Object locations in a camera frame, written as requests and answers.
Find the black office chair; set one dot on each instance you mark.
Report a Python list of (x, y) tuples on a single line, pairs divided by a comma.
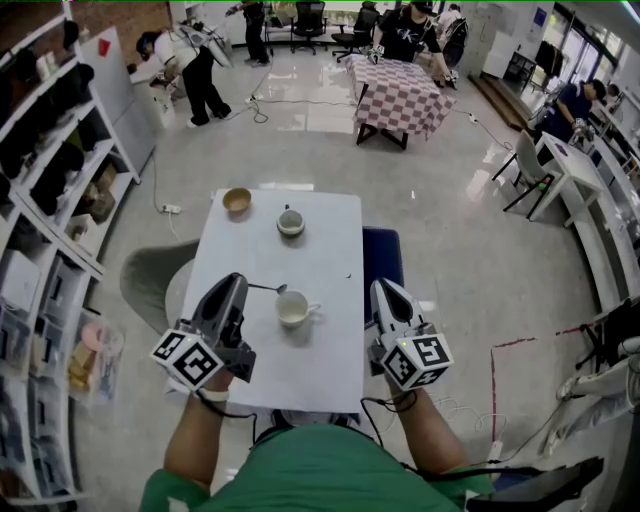
[(357, 30), (308, 25)]

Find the black flat device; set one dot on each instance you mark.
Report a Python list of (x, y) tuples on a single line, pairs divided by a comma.
[(540, 487)]

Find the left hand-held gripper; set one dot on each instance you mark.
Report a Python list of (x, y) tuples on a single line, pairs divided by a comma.
[(220, 320)]

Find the black chair base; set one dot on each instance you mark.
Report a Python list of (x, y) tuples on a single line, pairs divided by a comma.
[(607, 335)]

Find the grey cup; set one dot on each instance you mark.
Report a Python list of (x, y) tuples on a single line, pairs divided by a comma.
[(291, 222)]

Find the white cup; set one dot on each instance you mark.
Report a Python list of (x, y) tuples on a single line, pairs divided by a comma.
[(292, 310)]

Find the person's right forearm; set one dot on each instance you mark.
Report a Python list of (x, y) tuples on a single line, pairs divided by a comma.
[(430, 435)]

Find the pink round container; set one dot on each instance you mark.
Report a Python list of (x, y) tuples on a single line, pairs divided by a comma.
[(100, 337)]

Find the blue chair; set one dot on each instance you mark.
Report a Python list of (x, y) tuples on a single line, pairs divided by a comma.
[(382, 255)]

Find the white desk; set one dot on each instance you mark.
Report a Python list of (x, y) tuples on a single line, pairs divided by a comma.
[(575, 170)]

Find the checkered cloth table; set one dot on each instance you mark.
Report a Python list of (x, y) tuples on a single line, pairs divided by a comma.
[(400, 95)]

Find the metal spoon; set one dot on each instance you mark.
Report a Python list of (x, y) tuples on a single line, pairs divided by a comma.
[(267, 288)]

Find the white wristband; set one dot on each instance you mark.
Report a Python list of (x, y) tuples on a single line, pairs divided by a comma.
[(215, 395)]

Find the white cabinet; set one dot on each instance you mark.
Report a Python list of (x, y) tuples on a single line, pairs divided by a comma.
[(502, 45)]

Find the long white counter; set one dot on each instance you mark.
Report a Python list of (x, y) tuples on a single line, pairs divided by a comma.
[(605, 235)]

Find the person's green shirt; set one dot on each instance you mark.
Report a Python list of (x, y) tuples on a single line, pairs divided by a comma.
[(325, 475)]

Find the white chair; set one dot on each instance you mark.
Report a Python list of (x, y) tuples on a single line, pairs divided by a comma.
[(527, 160)]

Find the white shelf unit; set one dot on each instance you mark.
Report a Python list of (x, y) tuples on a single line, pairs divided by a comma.
[(55, 235)]

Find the white power strip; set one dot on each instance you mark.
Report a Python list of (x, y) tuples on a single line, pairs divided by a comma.
[(171, 208)]

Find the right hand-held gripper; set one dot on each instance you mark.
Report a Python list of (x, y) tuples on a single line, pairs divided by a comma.
[(415, 360)]

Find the wooden bowl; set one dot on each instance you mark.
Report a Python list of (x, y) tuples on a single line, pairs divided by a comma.
[(236, 201)]

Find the grey board panel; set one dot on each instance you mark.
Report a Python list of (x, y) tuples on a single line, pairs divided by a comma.
[(117, 95)]

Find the person's left forearm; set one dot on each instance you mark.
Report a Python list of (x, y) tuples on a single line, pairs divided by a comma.
[(195, 440)]

